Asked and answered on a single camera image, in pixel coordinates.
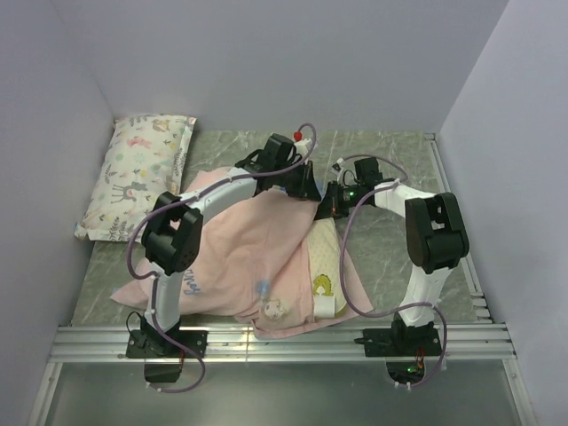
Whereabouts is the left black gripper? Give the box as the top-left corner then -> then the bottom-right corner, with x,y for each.
275,160 -> 322,202

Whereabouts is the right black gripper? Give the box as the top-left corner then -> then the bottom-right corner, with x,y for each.
311,181 -> 363,222

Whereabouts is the cream yellow-edged pillow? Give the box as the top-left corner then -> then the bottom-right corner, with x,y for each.
307,218 -> 347,320

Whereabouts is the pink pillowcase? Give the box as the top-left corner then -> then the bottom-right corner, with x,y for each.
112,189 -> 372,339

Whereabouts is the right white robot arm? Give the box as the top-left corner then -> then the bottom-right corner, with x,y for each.
316,154 -> 469,357

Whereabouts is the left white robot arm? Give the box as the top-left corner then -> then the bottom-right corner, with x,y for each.
126,130 -> 320,359

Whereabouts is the white patterned pillow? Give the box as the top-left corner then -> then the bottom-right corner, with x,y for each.
75,114 -> 196,242

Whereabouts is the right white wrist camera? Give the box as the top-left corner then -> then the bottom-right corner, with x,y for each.
331,158 -> 348,181

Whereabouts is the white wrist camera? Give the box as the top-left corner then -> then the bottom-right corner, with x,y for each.
293,131 -> 312,156
331,158 -> 348,181

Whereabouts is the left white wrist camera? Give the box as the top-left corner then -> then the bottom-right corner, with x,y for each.
293,131 -> 312,156

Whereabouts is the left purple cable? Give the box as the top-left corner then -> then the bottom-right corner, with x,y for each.
126,122 -> 317,394

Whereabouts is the purple cable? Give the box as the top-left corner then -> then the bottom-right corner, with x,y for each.
336,154 -> 448,387
126,122 -> 317,394

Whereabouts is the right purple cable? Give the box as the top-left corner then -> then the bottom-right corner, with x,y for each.
336,154 -> 448,387

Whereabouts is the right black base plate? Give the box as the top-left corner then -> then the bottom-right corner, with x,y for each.
354,328 -> 442,358

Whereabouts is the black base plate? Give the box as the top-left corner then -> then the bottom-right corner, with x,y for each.
354,328 -> 442,358
125,328 -> 209,359

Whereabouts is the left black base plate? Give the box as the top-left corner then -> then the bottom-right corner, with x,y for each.
125,328 -> 209,359

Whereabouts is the aluminium mounting rail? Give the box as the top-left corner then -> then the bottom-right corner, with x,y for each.
48,323 -> 517,363

